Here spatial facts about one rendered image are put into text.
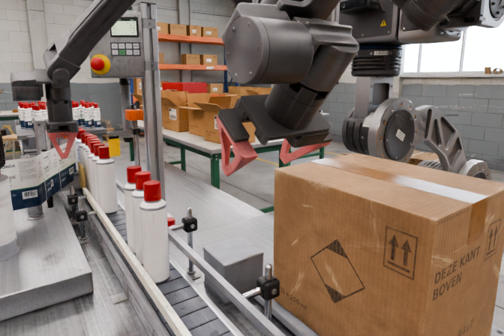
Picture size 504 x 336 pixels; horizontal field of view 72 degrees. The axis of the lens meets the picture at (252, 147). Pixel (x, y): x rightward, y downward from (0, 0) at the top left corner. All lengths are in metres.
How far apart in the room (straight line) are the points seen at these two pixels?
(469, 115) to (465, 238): 5.62
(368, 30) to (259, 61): 0.75
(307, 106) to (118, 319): 0.58
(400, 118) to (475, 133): 5.14
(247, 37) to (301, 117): 0.12
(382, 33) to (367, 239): 0.60
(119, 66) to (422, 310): 0.96
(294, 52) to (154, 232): 0.50
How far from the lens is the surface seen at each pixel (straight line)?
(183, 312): 0.69
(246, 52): 0.30
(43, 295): 0.87
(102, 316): 0.81
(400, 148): 1.04
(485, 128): 6.09
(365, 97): 1.02
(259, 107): 0.39
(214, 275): 0.62
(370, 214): 0.52
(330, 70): 0.35
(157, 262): 0.75
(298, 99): 0.37
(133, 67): 1.11
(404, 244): 0.50
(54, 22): 8.67
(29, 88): 0.99
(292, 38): 0.31
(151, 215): 0.71
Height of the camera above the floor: 1.28
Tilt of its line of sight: 11 degrees down
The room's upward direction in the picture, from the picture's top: straight up
